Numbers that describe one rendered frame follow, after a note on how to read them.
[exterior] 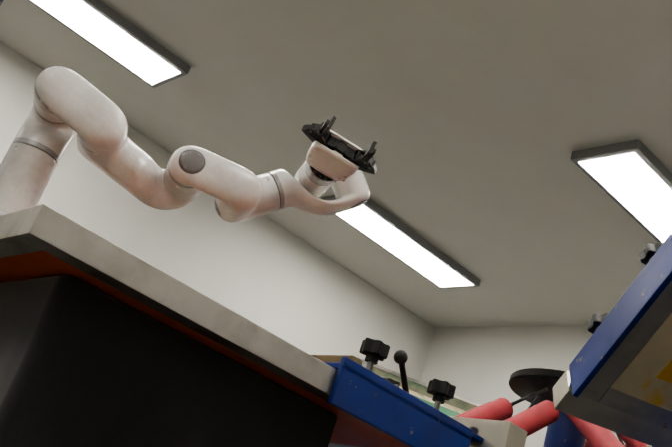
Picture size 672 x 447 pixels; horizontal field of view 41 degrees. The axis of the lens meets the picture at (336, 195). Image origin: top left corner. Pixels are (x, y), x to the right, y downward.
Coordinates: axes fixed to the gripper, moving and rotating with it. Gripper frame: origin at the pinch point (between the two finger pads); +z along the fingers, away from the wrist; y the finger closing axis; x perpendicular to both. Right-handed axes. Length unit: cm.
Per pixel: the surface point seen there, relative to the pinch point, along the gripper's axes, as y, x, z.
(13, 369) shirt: 26, -70, 34
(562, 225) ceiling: -162, 174, -273
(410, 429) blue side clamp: -26, -49, 21
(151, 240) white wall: 35, 86, -412
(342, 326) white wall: -118, 125, -483
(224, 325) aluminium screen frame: 7, -53, 35
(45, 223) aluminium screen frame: 31, -56, 46
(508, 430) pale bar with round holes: -43, -40, 17
